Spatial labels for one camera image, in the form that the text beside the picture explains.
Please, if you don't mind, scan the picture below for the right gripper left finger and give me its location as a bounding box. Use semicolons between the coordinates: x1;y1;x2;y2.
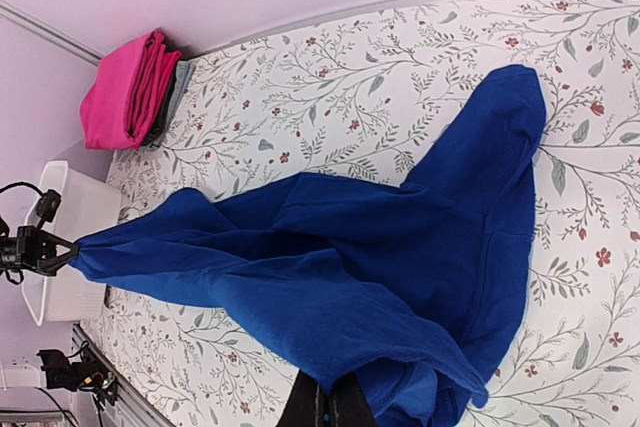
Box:
279;370;330;427

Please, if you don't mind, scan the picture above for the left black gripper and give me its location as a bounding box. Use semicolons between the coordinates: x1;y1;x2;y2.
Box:
1;226;79;277

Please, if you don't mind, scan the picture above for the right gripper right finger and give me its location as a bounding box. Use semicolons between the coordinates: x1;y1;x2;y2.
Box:
329;373;378;427

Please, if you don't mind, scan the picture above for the blue t-shirt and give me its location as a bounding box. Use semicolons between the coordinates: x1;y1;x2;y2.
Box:
72;65;546;426

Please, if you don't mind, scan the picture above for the white plastic laundry bin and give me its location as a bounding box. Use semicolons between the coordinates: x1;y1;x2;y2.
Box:
19;160;126;327

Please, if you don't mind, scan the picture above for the folded pink garment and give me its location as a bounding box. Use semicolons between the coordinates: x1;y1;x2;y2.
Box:
80;30;181;151

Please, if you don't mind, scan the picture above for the folded grey garment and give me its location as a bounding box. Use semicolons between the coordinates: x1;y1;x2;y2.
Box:
142;61;195;150

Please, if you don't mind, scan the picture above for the floral table cloth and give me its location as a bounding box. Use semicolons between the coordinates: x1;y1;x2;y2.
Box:
82;0;639;426

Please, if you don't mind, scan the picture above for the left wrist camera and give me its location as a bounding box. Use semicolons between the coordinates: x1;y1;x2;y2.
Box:
35;189;61;223

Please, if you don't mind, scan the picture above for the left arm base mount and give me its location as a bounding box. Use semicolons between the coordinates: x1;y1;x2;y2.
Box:
37;348;111;403

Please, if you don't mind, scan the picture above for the aluminium front rail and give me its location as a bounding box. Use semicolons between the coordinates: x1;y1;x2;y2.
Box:
72;324;173;427

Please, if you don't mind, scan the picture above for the left aluminium frame post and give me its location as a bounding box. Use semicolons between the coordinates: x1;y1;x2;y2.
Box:
1;0;102;66

